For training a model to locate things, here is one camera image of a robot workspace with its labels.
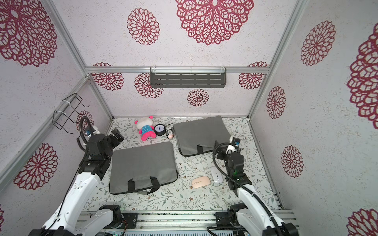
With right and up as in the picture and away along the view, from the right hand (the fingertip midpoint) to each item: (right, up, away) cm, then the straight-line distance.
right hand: (223, 141), depth 80 cm
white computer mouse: (-2, -22, +7) cm, 23 cm away
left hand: (-59, +4, -2) cm, 59 cm away
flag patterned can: (-33, +5, +28) cm, 43 cm away
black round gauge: (-40, +6, +29) cm, 50 cm away
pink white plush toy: (-50, +8, +25) cm, 57 cm away
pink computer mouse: (-12, -24, +5) cm, 28 cm away
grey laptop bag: (-11, +2, +29) cm, 31 cm away
